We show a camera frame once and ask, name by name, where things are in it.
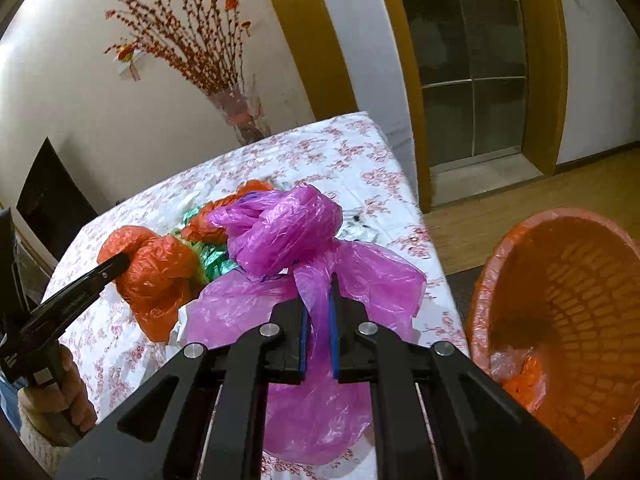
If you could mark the floral tablecloth table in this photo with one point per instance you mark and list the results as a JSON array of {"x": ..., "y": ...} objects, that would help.
[{"x": 320, "y": 155}]

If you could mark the person's left hand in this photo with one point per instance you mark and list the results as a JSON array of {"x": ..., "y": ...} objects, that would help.
[{"x": 80, "y": 395}]

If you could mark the wooden door frame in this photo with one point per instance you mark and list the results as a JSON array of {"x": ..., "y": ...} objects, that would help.
[{"x": 542, "y": 60}]

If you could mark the person's left forearm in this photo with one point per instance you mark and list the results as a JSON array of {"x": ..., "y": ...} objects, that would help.
[{"x": 42, "y": 447}]

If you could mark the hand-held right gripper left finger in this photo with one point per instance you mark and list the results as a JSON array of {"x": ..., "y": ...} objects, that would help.
[{"x": 303, "y": 340}]

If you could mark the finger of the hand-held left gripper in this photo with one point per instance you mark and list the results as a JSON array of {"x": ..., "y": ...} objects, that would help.
[{"x": 95, "y": 280}]

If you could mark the orange waste basket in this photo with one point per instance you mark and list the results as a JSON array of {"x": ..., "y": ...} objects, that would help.
[{"x": 565, "y": 320}]

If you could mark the large orange plastic bag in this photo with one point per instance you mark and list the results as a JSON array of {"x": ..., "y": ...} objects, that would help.
[{"x": 155, "y": 280}]

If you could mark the small orange plastic bag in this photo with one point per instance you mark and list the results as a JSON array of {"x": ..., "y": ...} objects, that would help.
[{"x": 215, "y": 215}]

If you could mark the red blossom branches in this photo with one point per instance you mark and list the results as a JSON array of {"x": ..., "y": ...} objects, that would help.
[{"x": 200, "y": 45}]

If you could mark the glass vase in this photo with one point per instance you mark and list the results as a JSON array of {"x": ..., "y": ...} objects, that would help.
[{"x": 245, "y": 115}]

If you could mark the green plastic bag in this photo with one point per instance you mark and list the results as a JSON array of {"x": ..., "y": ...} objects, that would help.
[{"x": 212, "y": 260}]

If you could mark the glass sliding door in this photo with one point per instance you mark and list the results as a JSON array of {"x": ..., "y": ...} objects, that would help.
[{"x": 465, "y": 60}]

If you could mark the clear plastic wrapper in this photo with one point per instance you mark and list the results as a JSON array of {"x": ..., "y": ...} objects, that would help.
[{"x": 360, "y": 227}]

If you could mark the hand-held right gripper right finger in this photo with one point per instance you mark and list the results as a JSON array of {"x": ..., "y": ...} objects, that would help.
[{"x": 335, "y": 345}]

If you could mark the knotted purple plastic bag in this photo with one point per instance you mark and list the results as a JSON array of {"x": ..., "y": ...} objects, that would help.
[{"x": 280, "y": 230}]

